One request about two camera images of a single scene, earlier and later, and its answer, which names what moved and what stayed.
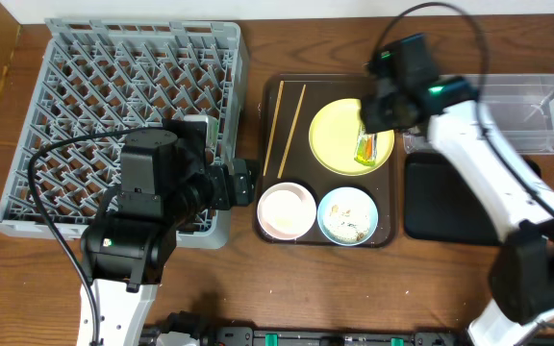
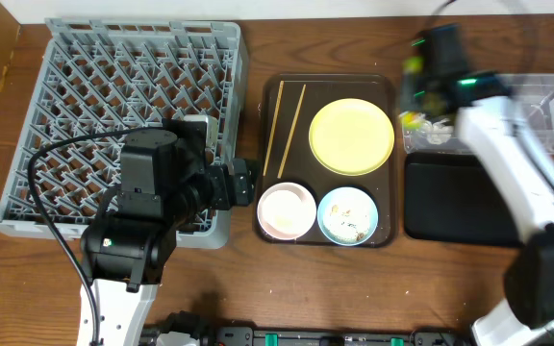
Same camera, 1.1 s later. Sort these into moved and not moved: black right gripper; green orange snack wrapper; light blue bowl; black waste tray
Moved: green orange snack wrapper; black right gripper
Not moved: light blue bowl; black waste tray
